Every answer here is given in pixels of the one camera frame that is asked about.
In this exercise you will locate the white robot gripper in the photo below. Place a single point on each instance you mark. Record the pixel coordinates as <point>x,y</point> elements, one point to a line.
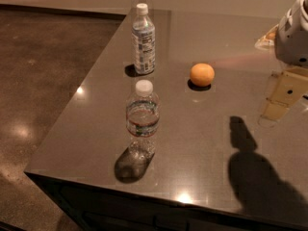
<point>293,38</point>

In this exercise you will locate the clear plastic water bottle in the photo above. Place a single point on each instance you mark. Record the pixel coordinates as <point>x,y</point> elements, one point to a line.
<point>142,119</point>

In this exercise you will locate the white labelled plastic bottle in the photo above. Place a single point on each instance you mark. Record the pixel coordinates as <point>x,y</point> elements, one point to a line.
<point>143,41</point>

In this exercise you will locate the orange fruit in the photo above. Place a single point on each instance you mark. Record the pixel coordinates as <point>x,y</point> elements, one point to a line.
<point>202,75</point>

